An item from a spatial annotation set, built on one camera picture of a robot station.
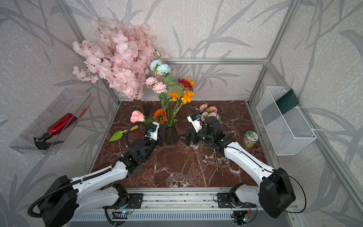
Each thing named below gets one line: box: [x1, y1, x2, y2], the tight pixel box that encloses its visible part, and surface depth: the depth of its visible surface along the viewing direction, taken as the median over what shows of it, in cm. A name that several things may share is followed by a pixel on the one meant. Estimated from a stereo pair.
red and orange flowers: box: [153, 78, 196, 128], surface depth 80 cm
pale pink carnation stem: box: [144, 76, 168, 94], surface depth 75 cm
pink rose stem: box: [129, 110, 154, 126], surface depth 59 cm
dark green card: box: [275, 88, 300, 115], surface depth 72 cm
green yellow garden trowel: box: [109, 124, 139, 142], surface depth 101 cm
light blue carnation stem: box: [150, 51, 175, 86], surface depth 77 cm
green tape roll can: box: [242, 130, 259, 149], surface depth 91 cm
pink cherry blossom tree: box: [71, 16, 166, 114], surface depth 71 cm
